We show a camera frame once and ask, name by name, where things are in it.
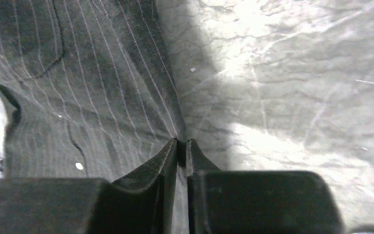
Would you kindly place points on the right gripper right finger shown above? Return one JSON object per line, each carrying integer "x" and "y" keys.
{"x": 257, "y": 202}

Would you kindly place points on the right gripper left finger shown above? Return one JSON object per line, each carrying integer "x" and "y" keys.
{"x": 140, "y": 202}

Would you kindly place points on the black pinstriped shirt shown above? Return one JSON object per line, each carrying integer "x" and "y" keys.
{"x": 92, "y": 86}

